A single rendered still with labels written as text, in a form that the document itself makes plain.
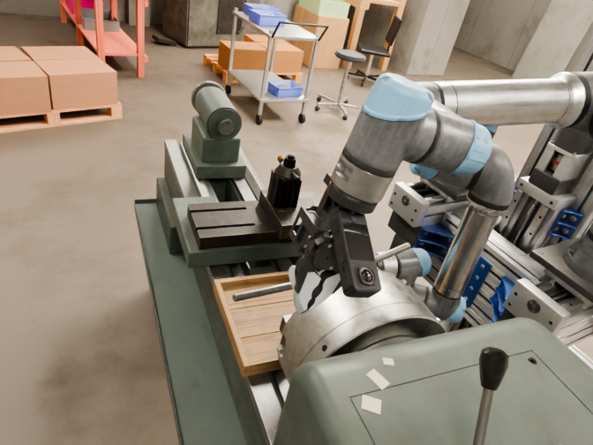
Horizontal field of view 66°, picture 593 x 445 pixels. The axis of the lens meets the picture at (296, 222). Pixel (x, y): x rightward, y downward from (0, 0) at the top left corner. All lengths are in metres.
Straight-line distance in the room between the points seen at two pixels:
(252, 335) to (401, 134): 0.76
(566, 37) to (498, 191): 8.71
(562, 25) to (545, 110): 9.00
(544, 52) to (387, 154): 9.36
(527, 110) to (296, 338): 0.55
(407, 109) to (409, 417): 0.39
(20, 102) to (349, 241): 3.75
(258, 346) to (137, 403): 1.05
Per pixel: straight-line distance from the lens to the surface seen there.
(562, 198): 1.49
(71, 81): 4.24
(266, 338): 1.18
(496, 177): 1.10
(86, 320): 2.45
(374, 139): 0.56
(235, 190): 1.82
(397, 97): 0.55
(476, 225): 1.15
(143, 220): 2.14
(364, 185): 0.58
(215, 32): 7.10
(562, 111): 0.90
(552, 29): 9.93
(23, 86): 4.14
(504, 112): 0.82
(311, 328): 0.83
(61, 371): 2.28
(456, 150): 0.62
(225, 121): 1.73
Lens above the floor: 1.76
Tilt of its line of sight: 33 degrees down
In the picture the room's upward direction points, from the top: 12 degrees clockwise
